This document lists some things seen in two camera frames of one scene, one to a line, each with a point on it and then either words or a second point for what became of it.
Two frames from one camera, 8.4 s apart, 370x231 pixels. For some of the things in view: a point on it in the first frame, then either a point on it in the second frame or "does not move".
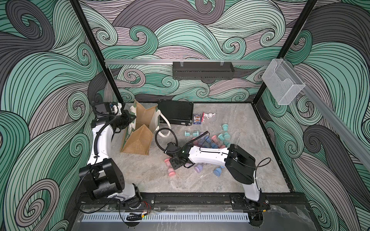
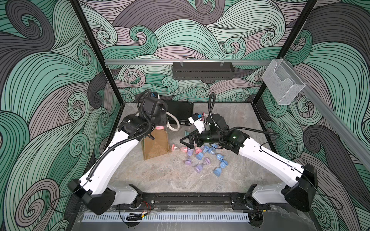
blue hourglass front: [218, 172] does not move
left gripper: [126, 115] → [161, 114]
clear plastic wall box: [282, 81] does not move
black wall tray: [186, 70] does not move
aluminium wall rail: [172, 61] does not move
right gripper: [174, 166] → [191, 136]
